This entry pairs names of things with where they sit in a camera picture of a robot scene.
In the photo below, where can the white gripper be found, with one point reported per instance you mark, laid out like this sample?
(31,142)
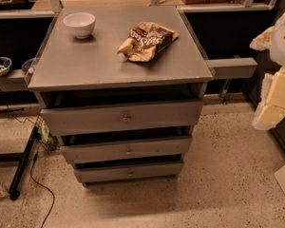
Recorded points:
(283,43)

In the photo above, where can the grey drawer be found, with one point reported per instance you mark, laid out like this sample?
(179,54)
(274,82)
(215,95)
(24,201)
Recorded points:
(129,172)
(111,151)
(121,117)

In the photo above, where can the grey drawer cabinet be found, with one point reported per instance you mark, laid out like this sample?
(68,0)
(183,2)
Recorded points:
(77,73)

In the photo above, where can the grey bottom drawer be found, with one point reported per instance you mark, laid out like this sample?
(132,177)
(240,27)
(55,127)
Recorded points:
(129,172)

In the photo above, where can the grey top drawer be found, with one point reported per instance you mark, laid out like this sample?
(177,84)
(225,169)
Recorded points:
(121,117)

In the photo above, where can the grey side shelf bar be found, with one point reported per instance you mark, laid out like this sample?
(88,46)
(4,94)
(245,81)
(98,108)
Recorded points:
(232,68)

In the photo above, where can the brown chip bag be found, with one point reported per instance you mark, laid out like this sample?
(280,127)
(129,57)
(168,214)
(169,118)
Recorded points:
(146,40)

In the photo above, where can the white ceramic bowl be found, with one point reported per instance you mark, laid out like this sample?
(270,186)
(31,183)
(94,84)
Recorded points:
(80,24)

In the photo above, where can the clear plastic cup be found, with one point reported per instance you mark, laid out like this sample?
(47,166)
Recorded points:
(29,65)

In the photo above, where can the grey left shelf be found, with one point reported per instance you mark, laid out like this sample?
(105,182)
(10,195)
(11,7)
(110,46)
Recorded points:
(13,81)

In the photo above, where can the blue patterned bowl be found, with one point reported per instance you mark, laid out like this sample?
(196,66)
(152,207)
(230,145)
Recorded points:
(5,64)

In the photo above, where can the black metal table leg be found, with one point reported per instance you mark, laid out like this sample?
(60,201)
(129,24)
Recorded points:
(14,193)

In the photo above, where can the wire basket with green item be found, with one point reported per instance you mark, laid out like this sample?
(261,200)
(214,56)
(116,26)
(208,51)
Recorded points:
(47,140)

